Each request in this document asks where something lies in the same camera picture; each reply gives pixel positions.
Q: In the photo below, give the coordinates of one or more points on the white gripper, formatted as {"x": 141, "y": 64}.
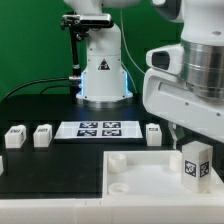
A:
{"x": 166, "y": 96}

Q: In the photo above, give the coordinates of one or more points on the white square tabletop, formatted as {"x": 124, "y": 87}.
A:
{"x": 152, "y": 176}

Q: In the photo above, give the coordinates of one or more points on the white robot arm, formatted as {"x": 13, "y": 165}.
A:
{"x": 104, "y": 81}

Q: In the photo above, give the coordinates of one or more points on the white tag sheet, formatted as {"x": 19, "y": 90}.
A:
{"x": 99, "y": 130}

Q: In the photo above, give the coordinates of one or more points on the white obstacle fence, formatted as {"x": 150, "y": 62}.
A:
{"x": 107, "y": 211}

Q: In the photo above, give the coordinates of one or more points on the white part left edge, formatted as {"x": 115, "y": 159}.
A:
{"x": 1, "y": 166}

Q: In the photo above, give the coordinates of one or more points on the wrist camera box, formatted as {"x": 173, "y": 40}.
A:
{"x": 167, "y": 59}

